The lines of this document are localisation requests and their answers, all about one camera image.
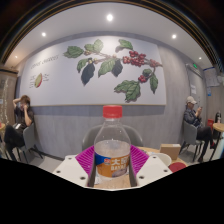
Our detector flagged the red bin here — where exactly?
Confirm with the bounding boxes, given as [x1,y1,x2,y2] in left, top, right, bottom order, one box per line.
[207,118,215,134]

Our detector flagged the flat round red coaster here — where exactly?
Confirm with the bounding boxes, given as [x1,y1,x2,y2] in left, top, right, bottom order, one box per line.
[168,161,188,174]

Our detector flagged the round wooden table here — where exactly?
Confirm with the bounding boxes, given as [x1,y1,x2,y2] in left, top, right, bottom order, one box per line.
[212,122,224,162]

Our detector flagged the brown cardboard box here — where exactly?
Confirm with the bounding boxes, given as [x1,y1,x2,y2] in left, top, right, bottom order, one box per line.
[159,143,182,161]

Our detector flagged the round ceiling lights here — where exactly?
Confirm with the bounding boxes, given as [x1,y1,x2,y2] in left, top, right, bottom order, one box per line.
[13,13,203,61]

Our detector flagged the grey chair with black legs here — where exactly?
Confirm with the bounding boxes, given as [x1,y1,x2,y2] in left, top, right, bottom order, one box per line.
[179,120,205,156]
[16,122,44,164]

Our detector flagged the white paper wall notice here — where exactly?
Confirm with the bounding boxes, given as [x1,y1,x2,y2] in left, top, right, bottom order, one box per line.
[190,83,198,96]

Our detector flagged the white cup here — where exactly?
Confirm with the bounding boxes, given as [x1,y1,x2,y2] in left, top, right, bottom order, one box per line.
[151,152,173,168]

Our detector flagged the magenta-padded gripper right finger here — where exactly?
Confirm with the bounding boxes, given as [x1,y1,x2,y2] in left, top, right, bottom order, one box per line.
[129,144,173,188]

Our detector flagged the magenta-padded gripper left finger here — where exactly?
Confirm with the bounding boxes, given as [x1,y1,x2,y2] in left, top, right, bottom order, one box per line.
[52,144,98,189]

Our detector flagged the coffee plant wall mural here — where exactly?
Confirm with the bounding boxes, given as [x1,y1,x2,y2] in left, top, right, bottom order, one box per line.
[18,35,167,108]

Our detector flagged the grey upholstered chair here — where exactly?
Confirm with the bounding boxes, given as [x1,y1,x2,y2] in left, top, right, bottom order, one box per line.
[81,124,145,152]

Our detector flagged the person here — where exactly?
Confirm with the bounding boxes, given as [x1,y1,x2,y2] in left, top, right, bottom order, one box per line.
[3,94,36,162]
[182,95,215,163]

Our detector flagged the white notice board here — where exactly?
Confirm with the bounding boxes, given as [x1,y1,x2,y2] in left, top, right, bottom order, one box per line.
[203,67,221,89]

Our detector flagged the clear red-capped drink bottle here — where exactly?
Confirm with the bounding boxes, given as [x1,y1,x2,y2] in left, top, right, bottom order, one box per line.
[93,104,132,190]

